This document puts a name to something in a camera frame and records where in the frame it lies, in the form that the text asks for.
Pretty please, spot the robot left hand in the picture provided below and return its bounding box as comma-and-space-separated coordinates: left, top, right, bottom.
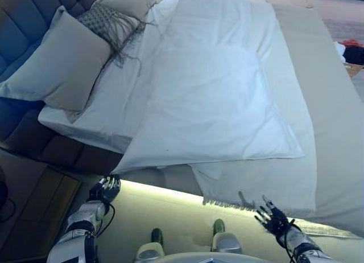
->
89, 174, 122, 203

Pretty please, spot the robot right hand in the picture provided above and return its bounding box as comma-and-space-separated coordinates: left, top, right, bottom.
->
254, 195, 294, 236

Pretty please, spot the white duvet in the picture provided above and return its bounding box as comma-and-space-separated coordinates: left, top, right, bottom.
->
110, 0, 308, 176

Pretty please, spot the silver robot right leg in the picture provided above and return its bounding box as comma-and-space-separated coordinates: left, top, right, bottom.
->
209, 218, 245, 256

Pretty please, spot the silver robot leg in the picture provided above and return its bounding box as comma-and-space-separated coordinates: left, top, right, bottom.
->
209, 218, 245, 256
135, 227, 166, 261

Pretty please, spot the wooden nightstand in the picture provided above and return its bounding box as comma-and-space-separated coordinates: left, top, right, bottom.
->
0, 148, 84, 247

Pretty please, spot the white pillow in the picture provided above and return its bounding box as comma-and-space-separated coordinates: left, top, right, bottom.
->
38, 0, 183, 155

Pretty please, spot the silver robot left leg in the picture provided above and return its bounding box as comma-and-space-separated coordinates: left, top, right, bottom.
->
135, 227, 166, 261

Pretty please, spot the silver robot torso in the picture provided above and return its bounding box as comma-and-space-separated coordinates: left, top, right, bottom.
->
150, 250, 271, 263

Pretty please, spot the beige bedspread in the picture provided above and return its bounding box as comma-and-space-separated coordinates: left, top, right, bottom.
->
265, 0, 364, 236

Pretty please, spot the large beige pillow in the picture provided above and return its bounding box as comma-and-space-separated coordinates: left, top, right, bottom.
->
0, 5, 112, 113

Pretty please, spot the grey knitted fringed cushion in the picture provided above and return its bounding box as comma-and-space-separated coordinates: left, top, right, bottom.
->
76, 2, 156, 73

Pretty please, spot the wicker laundry basket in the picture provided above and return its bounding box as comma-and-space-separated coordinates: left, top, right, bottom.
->
343, 61, 364, 79

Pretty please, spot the brown tufted headboard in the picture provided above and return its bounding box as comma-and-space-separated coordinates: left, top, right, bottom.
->
0, 0, 115, 85

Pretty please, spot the white garment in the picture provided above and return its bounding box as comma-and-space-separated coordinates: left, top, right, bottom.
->
333, 42, 347, 61

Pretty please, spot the black garment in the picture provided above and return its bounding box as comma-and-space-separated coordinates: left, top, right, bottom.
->
342, 44, 364, 65

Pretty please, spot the small beige pillow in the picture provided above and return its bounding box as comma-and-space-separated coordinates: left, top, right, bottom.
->
98, 0, 166, 21

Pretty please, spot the red garment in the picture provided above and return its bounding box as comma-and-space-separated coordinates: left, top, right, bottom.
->
340, 38, 361, 48

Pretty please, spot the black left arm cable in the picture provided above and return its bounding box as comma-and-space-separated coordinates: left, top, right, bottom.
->
96, 202, 117, 239

